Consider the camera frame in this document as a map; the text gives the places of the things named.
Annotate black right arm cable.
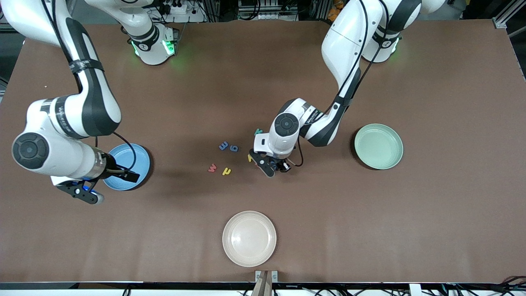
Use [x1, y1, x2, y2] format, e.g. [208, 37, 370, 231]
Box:
[39, 0, 138, 175]

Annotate beige plate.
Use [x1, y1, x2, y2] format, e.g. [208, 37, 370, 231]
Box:
[222, 210, 277, 268]

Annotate grey metal bracket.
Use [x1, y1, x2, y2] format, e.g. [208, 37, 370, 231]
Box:
[255, 270, 279, 284]

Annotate blue plate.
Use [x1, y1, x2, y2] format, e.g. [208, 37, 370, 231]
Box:
[103, 143, 151, 191]

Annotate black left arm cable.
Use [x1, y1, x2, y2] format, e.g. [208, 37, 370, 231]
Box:
[288, 0, 389, 167]

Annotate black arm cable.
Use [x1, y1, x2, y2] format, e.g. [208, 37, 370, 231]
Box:
[288, 0, 389, 167]
[39, 0, 138, 175]

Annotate white power strip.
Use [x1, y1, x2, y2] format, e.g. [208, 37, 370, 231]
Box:
[158, 0, 206, 23]
[238, 0, 298, 21]

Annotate orange snack bags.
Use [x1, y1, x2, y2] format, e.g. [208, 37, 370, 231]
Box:
[328, 0, 344, 22]

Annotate brown table cover mat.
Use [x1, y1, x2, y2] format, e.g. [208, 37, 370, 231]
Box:
[0, 18, 526, 284]

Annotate pale green plate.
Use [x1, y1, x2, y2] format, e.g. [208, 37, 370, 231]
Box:
[354, 123, 404, 170]

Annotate aluminium frame profile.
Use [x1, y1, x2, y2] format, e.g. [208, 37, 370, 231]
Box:
[493, 0, 526, 29]

